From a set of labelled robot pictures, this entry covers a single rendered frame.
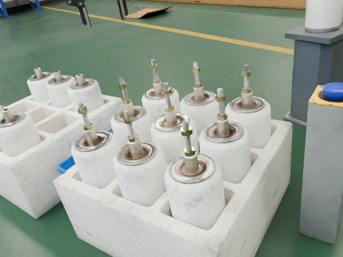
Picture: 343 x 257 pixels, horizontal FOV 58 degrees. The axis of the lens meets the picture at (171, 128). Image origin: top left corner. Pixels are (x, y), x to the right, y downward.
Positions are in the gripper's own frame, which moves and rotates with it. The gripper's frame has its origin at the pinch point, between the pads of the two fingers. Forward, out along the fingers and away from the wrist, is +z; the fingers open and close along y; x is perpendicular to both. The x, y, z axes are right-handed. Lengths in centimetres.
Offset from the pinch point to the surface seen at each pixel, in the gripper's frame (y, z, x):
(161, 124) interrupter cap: -5.1, 21.7, 9.0
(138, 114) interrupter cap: -1.6, 21.7, 1.5
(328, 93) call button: -29.3, 14.4, 27.8
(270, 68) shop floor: -76, 47, -59
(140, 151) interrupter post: 1.4, 21.1, 17.5
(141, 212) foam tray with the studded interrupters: 4.3, 29.0, 24.2
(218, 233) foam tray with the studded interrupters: -5.6, 29.0, 33.9
